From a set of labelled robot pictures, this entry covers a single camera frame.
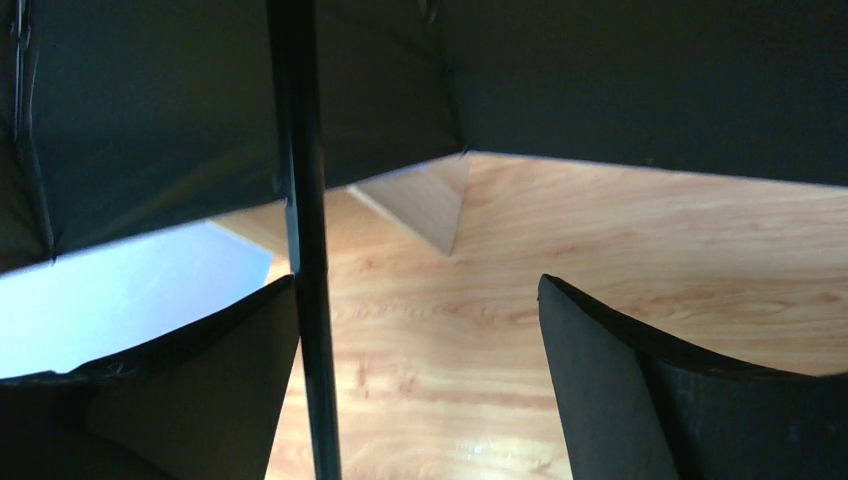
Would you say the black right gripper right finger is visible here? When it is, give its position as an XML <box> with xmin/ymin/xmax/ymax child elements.
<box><xmin>537</xmin><ymin>275</ymin><xmax>847</xmax><ymax>479</ymax></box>

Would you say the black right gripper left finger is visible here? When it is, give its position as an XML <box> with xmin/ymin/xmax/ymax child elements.
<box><xmin>1</xmin><ymin>276</ymin><xmax>299</xmax><ymax>479</ymax></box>

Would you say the lavender folding umbrella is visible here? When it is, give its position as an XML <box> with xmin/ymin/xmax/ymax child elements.
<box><xmin>1</xmin><ymin>1</ymin><xmax>847</xmax><ymax>479</ymax></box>

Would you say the wooden shelf unit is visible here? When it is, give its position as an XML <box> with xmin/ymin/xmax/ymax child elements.
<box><xmin>347</xmin><ymin>154</ymin><xmax>471</xmax><ymax>257</ymax></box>

